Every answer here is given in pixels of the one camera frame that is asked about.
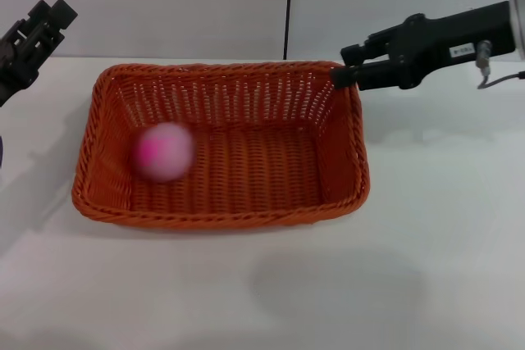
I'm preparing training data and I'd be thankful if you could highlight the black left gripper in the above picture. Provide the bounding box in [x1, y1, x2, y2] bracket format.
[0, 0, 80, 107]

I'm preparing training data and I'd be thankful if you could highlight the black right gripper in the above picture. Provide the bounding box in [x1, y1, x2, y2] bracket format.
[330, 0, 516, 92]

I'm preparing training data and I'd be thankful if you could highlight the orange woven plastic basket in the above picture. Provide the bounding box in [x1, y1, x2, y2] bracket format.
[71, 61, 370, 231]

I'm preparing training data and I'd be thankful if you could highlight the pink foam ball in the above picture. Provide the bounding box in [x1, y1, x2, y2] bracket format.
[131, 121, 195, 183]

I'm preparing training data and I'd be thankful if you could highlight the black vertical wall strip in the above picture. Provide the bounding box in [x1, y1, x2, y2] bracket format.
[281, 0, 294, 61]

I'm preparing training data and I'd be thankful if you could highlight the grey gripper cable with plug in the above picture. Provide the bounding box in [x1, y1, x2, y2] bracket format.
[474, 39, 525, 90]

